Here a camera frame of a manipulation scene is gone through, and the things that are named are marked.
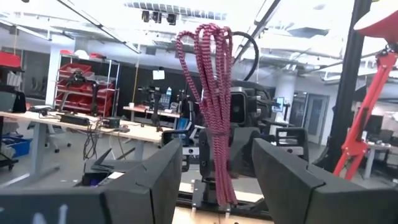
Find red desk lamp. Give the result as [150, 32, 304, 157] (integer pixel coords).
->
[332, 0, 398, 182]

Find wooden desk with equipment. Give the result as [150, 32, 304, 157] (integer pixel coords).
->
[123, 105, 182, 119]

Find red storage box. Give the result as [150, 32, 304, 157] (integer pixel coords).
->
[0, 51, 22, 69]

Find white-legged side desk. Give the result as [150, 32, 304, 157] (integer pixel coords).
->
[362, 139, 398, 180]

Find office chair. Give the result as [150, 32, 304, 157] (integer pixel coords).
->
[45, 124, 72, 154]

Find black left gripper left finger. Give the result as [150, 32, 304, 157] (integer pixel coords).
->
[102, 138, 183, 224]

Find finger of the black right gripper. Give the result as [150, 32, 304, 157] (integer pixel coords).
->
[229, 127, 259, 179]
[198, 128, 218, 181]

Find hanging black desk cables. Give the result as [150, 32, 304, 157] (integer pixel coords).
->
[82, 120, 104, 161]

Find black vertical frame post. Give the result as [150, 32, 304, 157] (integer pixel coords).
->
[323, 0, 373, 174]

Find grey glass door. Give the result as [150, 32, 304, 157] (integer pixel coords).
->
[303, 93, 330, 146]

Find blue storage bin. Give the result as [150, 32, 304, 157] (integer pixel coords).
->
[1, 134, 32, 159]

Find black desk monitor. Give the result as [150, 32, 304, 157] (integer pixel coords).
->
[0, 90, 27, 113]

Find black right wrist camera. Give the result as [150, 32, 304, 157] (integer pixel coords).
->
[229, 86, 250, 124]

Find black power strip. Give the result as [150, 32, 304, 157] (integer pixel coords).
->
[58, 113, 91, 127]

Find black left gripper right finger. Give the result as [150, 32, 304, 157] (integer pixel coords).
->
[251, 138, 398, 224]

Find long wooden lab desk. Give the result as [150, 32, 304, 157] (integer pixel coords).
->
[0, 110, 175, 187]

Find small blue screen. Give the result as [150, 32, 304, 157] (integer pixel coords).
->
[273, 96, 285, 113]

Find ceiling spotlight cluster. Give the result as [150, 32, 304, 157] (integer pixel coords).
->
[141, 10, 178, 26]

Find pink braided USB cable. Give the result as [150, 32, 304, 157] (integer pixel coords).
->
[175, 23, 239, 207]

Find shelf rack with red bins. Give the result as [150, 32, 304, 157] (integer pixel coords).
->
[53, 51, 121, 118]

